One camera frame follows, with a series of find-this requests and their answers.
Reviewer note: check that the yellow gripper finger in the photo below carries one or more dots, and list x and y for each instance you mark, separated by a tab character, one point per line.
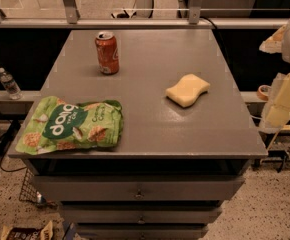
277	109

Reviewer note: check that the yellow sponge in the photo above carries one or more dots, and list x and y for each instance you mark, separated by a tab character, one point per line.
187	90

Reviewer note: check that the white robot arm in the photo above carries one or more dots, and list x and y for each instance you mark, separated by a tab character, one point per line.
279	42

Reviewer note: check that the orange soda can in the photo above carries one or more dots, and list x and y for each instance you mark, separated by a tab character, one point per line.
107	52

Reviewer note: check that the roll of tape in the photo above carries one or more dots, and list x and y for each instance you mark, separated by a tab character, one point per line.
263	92

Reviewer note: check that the grey drawer cabinet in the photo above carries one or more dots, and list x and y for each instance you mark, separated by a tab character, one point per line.
173	167

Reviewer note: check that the green snack bag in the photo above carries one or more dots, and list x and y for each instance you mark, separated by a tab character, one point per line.
56	125

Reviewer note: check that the brown snack bag on floor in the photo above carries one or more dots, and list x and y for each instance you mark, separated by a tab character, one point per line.
18	233

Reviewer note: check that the clear plastic water bottle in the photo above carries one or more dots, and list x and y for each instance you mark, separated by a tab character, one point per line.
10	85

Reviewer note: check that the wire basket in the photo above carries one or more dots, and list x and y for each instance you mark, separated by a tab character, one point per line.
28	192

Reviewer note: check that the metal railing frame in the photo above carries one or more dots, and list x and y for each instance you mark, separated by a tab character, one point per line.
99	14

